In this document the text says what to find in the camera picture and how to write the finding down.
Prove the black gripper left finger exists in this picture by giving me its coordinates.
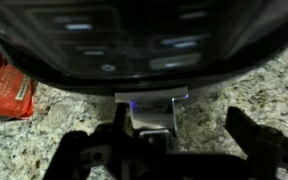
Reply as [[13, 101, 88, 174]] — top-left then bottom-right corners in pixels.
[[43, 102, 142, 180]]

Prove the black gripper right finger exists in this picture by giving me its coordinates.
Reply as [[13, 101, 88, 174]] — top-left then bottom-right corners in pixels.
[[225, 106, 288, 180]]

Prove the black air fryer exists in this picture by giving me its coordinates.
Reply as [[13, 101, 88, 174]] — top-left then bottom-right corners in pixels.
[[0, 0, 288, 143]]

